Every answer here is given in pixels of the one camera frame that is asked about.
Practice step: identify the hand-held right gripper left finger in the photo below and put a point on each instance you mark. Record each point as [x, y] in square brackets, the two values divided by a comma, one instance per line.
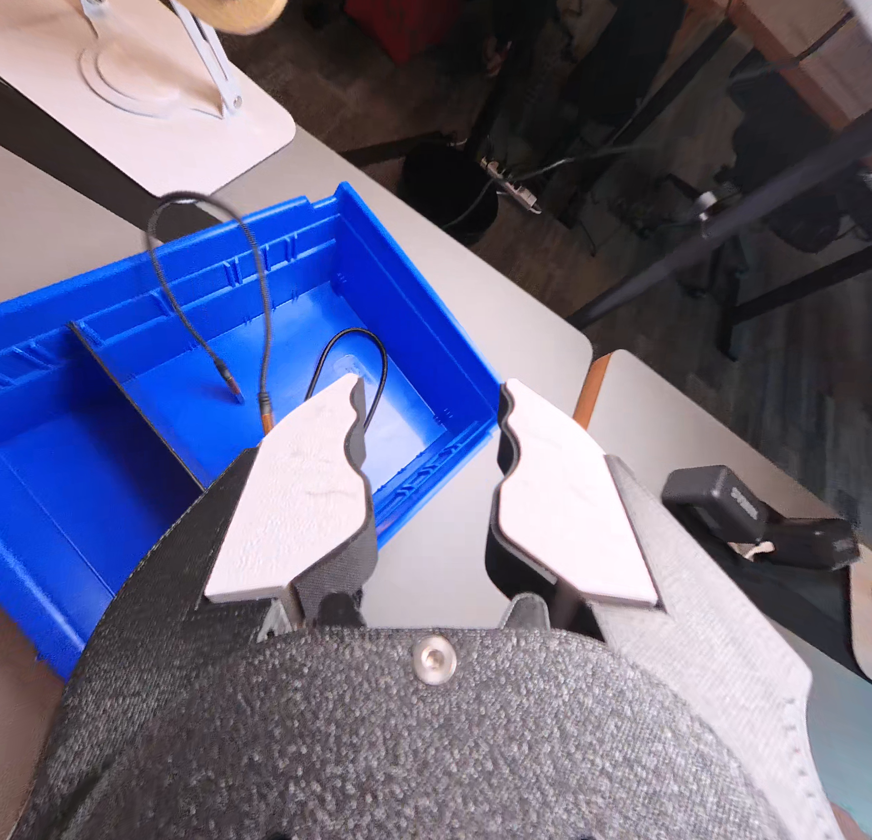
[293, 499]

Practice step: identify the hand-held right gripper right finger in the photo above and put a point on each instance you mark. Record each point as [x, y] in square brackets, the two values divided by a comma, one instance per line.
[565, 499]

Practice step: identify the blue plastic bin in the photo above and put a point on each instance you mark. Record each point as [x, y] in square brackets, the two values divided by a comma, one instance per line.
[102, 479]

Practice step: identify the black power brick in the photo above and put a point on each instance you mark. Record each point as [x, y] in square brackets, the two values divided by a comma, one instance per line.
[715, 499]

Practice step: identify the white power strip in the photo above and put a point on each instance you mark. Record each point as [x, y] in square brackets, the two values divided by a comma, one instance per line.
[511, 186]

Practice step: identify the black trash bin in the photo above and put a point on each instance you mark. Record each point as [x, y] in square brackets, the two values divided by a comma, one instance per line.
[443, 192]

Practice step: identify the black tripod pole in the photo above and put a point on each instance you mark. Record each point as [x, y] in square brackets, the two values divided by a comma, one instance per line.
[749, 206]

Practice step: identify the white stand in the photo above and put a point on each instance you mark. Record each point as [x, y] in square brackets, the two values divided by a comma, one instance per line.
[204, 145]

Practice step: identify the wooden board with dark screen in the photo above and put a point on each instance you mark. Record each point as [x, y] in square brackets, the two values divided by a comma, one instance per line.
[266, 2]

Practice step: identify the red box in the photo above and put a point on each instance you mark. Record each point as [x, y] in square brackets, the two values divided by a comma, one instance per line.
[409, 8]

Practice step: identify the wooden desk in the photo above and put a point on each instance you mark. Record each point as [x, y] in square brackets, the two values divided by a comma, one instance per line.
[783, 22]

